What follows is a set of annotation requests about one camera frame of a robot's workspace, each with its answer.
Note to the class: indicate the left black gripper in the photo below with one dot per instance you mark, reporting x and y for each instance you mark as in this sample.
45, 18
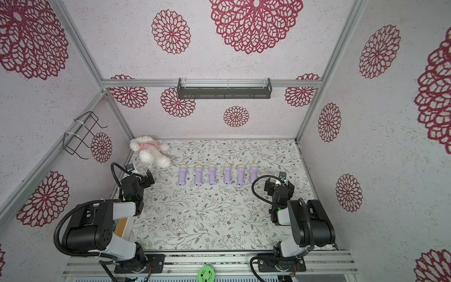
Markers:
150, 177

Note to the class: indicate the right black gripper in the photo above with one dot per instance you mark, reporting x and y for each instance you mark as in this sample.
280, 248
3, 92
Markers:
279, 189

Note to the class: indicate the purple flashlight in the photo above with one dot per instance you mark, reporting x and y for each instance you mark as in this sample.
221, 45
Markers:
183, 175
198, 175
253, 173
241, 175
227, 174
212, 174

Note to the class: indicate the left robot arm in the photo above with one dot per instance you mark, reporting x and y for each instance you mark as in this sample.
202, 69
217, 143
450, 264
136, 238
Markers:
87, 230

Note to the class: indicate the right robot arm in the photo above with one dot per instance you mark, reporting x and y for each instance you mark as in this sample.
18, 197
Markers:
308, 221

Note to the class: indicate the white plush teddy bear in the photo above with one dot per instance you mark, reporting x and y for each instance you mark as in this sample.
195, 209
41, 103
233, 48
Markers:
150, 151

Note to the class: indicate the green tape roll front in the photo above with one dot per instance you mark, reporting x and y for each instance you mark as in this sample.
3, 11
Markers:
206, 274

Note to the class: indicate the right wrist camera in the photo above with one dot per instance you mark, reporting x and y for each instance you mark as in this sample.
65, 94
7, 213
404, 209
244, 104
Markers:
282, 176

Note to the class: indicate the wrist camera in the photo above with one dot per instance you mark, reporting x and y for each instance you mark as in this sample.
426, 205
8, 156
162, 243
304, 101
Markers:
282, 176
130, 169

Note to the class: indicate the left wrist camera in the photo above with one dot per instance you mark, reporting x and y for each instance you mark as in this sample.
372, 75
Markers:
130, 169

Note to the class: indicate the black wire wall rack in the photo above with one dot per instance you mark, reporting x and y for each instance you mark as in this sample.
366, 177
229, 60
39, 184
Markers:
87, 121

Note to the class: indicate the black wall shelf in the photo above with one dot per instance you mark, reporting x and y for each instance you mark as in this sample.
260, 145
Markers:
227, 89

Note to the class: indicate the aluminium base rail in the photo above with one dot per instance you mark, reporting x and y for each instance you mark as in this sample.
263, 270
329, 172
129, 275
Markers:
179, 263

